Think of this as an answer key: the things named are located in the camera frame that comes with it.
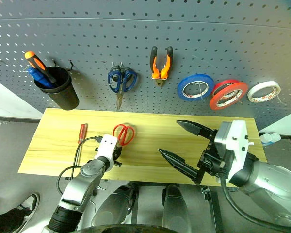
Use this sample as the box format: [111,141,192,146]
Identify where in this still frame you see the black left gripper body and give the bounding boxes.
[112,145,124,168]

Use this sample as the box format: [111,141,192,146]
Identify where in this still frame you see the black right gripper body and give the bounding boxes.
[195,129,234,185]

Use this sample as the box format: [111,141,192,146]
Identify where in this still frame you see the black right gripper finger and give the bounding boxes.
[176,119,214,141]
[158,148,200,183]

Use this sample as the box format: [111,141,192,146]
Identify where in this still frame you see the red tape roll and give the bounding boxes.
[209,81,249,111]
[212,79,241,98]

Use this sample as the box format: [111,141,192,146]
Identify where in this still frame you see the orange black handled pliers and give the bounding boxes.
[149,46,174,88]

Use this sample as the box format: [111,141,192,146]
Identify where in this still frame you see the blue tape roll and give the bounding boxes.
[177,73,214,102]

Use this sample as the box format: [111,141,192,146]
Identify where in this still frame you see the white tape roll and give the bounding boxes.
[247,81,281,103]

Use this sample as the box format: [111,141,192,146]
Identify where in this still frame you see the black plastic cup holder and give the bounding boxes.
[33,67,80,111]

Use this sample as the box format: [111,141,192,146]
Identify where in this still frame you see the black white sneaker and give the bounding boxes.
[14,193,40,227]

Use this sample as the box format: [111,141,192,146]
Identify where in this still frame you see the grey metal pegboard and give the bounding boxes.
[0,0,291,133]

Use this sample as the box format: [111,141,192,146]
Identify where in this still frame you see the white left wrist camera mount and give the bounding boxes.
[97,133,119,164]

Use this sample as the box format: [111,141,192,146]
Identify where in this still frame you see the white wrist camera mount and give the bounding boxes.
[97,133,119,164]
[214,120,250,184]

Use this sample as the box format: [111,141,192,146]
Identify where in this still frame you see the red handled scissors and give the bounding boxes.
[112,124,135,147]

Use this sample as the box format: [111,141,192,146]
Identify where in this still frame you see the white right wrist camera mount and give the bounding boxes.
[214,120,250,184]

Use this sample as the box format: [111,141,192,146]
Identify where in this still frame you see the red handled screwdriver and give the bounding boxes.
[77,123,89,168]

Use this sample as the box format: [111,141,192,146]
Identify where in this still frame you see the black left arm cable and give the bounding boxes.
[56,136,103,196]

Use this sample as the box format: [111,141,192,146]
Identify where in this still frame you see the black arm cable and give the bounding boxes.
[220,179,291,233]
[56,136,103,196]

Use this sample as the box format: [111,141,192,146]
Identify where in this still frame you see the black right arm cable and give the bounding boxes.
[220,179,291,233]

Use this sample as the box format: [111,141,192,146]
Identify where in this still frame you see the blue handled scissors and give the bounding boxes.
[107,62,138,111]

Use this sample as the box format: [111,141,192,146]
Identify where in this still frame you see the blue handled tool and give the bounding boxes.
[27,67,56,89]

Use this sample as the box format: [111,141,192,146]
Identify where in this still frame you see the orange black handled screwdriver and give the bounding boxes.
[24,50,57,86]

